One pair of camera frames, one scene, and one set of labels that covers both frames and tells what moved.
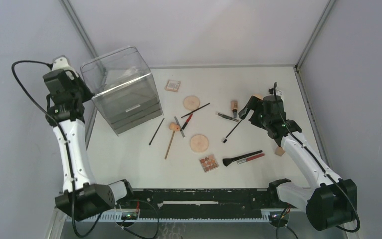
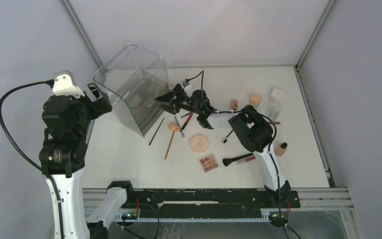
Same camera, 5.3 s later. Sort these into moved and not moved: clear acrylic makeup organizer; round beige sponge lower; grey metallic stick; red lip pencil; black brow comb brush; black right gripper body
Moved: black right gripper body; clear acrylic makeup organizer
Not moved: round beige sponge lower; grey metallic stick; red lip pencil; black brow comb brush
